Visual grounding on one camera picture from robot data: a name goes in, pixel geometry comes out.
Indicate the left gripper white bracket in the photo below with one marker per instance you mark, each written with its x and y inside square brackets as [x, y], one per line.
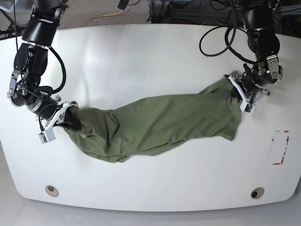
[245, 90]

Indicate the olive green T-shirt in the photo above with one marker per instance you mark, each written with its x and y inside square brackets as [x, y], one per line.
[154, 125]

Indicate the red tape rectangle marking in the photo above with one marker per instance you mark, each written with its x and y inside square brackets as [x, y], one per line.
[279, 144]

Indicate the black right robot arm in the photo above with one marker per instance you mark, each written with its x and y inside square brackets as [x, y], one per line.
[30, 64]

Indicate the table grommet hole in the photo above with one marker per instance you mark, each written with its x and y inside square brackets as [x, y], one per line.
[257, 193]
[52, 191]

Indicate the right table grommet hole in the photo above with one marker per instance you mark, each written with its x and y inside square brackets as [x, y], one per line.
[257, 193]

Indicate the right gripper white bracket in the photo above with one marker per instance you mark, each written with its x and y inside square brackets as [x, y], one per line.
[52, 114]

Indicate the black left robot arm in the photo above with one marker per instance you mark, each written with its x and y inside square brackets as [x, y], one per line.
[262, 41]

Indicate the left table grommet hole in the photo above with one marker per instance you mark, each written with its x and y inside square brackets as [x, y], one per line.
[52, 191]

